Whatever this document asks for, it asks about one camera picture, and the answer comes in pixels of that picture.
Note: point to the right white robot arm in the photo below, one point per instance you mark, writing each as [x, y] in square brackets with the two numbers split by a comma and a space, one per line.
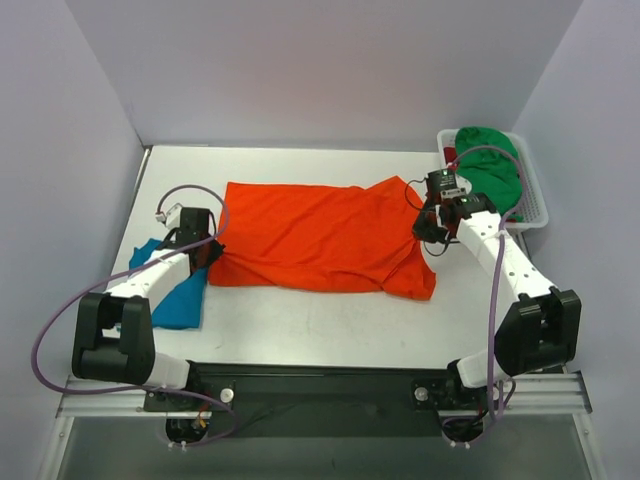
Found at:
[533, 324]

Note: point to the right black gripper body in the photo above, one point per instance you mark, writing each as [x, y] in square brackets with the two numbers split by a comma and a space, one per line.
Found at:
[426, 226]

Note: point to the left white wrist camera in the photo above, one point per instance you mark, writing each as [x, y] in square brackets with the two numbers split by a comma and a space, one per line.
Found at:
[171, 218]

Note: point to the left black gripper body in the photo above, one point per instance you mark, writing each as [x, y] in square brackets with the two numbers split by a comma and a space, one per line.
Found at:
[210, 251]

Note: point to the dark red t shirt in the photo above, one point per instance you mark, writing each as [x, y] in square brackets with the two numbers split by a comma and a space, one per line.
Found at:
[450, 156]

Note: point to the green t shirt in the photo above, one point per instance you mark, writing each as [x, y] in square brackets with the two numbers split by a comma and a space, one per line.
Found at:
[488, 171]

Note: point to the orange t shirt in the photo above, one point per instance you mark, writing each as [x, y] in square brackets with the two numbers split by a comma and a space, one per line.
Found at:
[324, 239]

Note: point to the white plastic basket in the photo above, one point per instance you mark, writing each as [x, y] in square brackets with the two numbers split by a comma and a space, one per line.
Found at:
[532, 212]

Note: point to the folded blue t shirt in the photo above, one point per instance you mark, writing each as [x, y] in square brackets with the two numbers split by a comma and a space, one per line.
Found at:
[181, 309]

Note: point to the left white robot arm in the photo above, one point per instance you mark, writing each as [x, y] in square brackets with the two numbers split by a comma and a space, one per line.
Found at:
[114, 339]

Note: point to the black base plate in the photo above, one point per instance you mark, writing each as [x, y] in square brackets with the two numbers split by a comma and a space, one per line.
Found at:
[271, 401]

